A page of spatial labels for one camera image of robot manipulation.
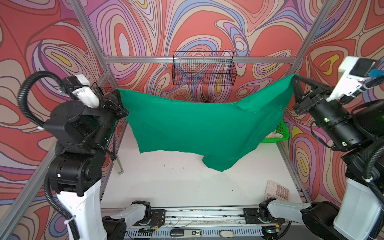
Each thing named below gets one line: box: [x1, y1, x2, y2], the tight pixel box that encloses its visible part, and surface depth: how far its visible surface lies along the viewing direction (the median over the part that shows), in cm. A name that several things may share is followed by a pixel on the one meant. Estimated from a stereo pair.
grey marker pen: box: [113, 157, 125, 176], surface depth 90 cm
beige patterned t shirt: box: [265, 131, 284, 139], surface depth 103 cm
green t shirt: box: [117, 73, 298, 171], surface depth 59 cm
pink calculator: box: [265, 179, 291, 201], surface depth 82 cm
